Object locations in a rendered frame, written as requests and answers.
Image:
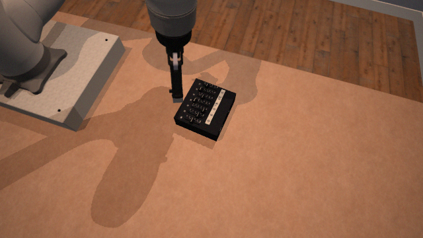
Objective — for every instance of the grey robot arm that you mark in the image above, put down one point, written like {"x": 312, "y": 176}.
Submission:
{"x": 25, "y": 63}

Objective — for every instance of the black lighting desk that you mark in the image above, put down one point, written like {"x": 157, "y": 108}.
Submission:
{"x": 205, "y": 109}

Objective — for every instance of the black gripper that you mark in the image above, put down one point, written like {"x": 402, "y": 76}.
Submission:
{"x": 176, "y": 47}

